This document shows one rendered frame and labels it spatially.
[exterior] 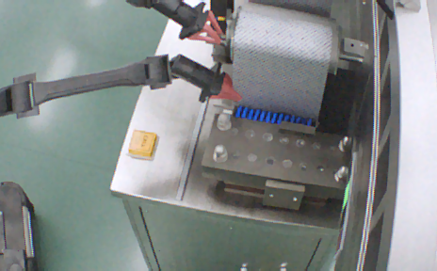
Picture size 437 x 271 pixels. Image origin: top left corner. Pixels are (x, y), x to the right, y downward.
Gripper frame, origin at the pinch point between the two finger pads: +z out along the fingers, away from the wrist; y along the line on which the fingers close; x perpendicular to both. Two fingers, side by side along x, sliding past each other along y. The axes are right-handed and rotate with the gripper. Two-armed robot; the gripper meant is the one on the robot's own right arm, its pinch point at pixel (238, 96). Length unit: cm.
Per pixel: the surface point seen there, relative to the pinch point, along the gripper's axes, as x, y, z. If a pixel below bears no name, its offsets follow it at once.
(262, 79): 10.9, 0.3, 0.2
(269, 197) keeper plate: -2.1, 22.0, 16.0
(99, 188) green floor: -124, -16, 0
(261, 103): 2.6, 0.2, 5.5
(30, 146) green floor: -148, -29, -39
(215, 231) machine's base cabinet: -27.1, 25.4, 15.2
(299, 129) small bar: 7.4, 5.7, 15.4
